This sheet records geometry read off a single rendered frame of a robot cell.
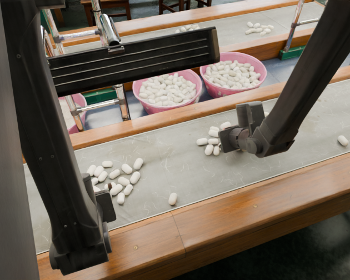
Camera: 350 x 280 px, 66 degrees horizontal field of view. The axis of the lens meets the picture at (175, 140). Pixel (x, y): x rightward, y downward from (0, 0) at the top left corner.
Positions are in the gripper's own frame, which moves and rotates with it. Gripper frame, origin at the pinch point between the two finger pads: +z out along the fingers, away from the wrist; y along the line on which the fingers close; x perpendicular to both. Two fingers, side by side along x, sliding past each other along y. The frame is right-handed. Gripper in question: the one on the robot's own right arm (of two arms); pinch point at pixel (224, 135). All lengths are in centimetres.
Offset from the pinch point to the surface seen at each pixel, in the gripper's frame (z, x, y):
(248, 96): 9.8, -9.2, -16.8
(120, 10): 272, -136, -18
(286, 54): 34, -23, -55
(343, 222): 34, 71, -71
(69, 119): 24, -17, 47
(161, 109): 15.7, -12.7, 14.5
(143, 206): -9.0, 10.5, 31.0
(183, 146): 2.7, 0.2, 13.4
